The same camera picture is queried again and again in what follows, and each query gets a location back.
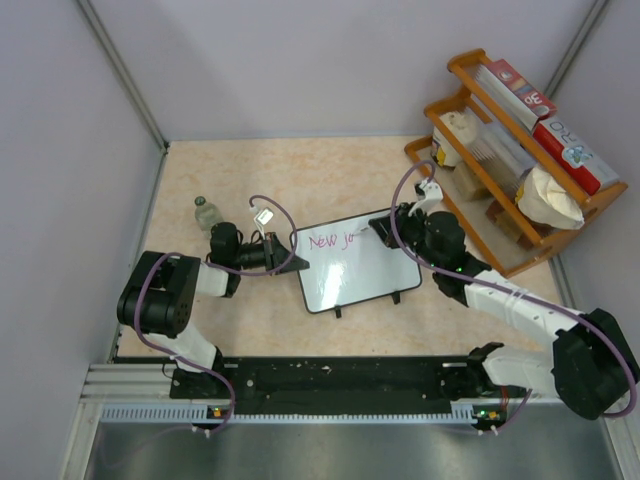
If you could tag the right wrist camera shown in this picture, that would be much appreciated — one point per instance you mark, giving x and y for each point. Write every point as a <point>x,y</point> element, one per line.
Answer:
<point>429,194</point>

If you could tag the white yellow jar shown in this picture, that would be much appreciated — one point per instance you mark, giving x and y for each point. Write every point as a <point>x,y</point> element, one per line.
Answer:
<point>464,126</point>

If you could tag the cream cloth bundle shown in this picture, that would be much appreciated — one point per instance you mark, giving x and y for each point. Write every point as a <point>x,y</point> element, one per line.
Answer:
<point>544,201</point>

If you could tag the black framed whiteboard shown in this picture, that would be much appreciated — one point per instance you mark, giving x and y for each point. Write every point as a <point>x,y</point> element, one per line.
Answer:
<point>346,270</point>

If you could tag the grey slotted cable duct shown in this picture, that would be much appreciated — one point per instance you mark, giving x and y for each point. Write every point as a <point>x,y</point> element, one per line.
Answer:
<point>460,414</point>

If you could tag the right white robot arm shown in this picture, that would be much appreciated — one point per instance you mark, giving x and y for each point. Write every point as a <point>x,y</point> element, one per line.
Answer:
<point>586,361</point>

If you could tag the red white box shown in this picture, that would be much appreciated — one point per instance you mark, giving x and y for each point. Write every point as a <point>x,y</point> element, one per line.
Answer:
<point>573,154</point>

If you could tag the orange wooden shelf rack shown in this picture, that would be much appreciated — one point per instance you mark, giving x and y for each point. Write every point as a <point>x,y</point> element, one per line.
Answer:
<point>500,252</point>

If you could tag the clear plastic container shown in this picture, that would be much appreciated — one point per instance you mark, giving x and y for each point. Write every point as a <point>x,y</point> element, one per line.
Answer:
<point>503,158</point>

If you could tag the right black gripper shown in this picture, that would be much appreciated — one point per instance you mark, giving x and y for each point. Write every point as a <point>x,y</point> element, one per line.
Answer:
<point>402,219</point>

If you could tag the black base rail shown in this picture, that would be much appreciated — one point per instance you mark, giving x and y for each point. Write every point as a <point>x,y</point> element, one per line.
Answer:
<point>341,385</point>

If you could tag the aluminium frame rail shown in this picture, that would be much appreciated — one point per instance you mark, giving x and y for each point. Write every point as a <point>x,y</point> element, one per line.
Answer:
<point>127,383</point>

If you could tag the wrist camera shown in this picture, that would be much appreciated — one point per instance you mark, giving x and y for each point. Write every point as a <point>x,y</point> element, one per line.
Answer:
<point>429,194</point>
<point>261,218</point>

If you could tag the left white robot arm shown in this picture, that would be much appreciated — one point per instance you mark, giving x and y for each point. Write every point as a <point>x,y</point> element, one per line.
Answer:
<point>158,297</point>

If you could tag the red box top shelf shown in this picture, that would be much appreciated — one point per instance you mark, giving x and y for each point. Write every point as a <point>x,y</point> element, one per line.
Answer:
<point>514,93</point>

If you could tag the magenta capped marker pen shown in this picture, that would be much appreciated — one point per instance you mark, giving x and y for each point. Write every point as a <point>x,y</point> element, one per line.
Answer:
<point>362,231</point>

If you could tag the clear plastic bottle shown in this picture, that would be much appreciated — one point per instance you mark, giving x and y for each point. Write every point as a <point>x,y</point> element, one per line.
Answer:
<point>206,214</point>

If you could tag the beige block on shelf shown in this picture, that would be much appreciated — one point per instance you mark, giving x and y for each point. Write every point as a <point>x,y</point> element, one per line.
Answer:
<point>467,184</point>

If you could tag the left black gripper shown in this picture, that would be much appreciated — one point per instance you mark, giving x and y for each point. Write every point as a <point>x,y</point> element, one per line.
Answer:
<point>275,254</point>

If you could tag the brown block lower shelf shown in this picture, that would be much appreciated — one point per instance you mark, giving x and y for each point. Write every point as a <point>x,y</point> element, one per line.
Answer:
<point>507,225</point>

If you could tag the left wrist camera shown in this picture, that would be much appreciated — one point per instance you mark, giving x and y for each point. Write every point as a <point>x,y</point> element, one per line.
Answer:
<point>261,218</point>

